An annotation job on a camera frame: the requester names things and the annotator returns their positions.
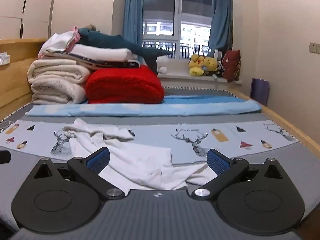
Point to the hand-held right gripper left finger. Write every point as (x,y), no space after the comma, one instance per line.
(98,160)

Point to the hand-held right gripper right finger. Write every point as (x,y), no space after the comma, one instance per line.
(218,162)

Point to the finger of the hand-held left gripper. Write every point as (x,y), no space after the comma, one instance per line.
(4,157)

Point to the white long-sleeved shirt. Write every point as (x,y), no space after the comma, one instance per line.
(140,162)

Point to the grey deer-print bedsheet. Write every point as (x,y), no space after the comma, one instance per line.
(250,160)

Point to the light blue folded duvet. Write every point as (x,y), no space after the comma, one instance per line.
(150,110)

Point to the red folded blanket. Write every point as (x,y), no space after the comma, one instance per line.
(125,85)

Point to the purple bag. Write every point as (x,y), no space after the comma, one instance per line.
(260,92)

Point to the cream fleece folded blanket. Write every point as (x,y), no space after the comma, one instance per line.
(55,80)

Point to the white window sill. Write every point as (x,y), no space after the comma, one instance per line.
(180,77)

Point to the striped plush toy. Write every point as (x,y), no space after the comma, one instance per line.
(220,68)

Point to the dark red pillow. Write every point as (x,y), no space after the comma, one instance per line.
(232,66)

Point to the tissue pack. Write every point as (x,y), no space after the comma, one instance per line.
(3,58)

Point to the yellow plush toy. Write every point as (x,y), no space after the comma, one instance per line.
(195,66)
(211,63)

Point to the small white plush toy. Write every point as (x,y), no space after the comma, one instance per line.
(163,70)

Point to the dark teal shark plush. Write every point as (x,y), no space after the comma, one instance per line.
(107,42)

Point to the white and pink cloth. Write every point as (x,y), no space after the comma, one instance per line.
(56,42)

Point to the blue curtain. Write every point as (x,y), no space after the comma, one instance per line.
(221,15)
(132,12)

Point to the window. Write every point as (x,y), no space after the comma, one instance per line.
(177,17)

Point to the cream wardrobe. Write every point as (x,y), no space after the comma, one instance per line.
(35,5)

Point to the wooden bed frame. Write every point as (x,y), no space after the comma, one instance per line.
(15,80)

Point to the beige wall switch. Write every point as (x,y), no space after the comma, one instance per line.
(313,48)

